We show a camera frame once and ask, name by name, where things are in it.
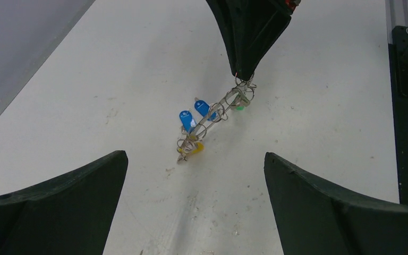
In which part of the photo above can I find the aluminium frame rail right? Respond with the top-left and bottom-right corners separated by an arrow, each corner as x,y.
386,0 -> 408,44

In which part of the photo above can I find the yellow key tag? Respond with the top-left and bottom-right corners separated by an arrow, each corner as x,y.
177,136 -> 205,157

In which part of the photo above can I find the large metal ring disc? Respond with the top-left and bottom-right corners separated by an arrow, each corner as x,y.
176,78 -> 257,164

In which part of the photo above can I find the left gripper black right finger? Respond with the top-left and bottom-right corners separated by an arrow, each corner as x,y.
264,152 -> 408,254

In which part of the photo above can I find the green key tag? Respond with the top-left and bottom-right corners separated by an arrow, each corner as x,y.
231,93 -> 250,111

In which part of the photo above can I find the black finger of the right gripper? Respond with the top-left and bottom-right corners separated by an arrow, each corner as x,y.
234,1 -> 292,80
206,0 -> 240,76

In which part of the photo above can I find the blue key tag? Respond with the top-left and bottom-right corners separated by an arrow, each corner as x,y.
179,110 -> 197,134
194,98 -> 218,122

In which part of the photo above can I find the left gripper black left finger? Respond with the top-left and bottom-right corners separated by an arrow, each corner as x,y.
0,150 -> 129,254

